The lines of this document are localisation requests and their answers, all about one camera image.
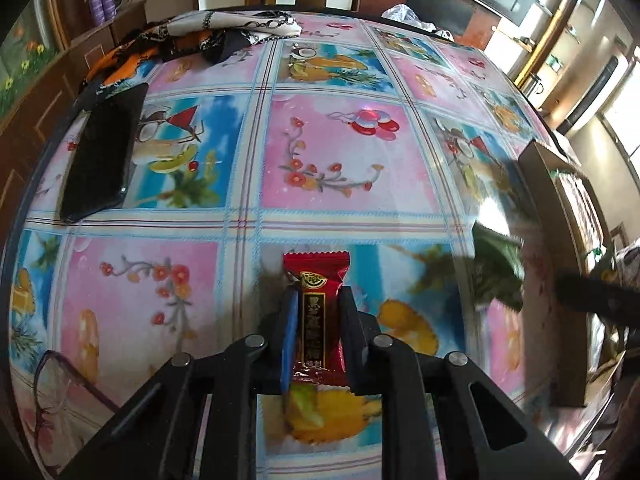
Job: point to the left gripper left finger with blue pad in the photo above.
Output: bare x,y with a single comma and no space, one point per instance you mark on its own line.
196,418

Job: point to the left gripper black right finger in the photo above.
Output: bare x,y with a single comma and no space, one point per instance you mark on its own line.
441,411

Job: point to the small green candy packet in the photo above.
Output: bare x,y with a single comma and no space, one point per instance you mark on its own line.
497,269

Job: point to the red small candy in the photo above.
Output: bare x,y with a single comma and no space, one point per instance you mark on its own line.
319,278

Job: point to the cardboard box tray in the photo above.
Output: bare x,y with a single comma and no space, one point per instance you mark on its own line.
576,364

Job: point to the eyeglasses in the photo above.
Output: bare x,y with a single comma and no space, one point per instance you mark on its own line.
69,412

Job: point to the black smartphone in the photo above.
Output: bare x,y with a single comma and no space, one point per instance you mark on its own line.
99,174

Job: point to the floral plastic tablecloth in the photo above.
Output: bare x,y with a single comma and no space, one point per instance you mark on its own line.
355,136

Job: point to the white plastic bag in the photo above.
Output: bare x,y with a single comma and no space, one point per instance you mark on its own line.
404,14

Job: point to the patterned scarf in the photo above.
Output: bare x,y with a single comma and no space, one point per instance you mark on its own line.
216,35

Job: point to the purple bottles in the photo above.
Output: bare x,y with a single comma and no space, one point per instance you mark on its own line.
102,11

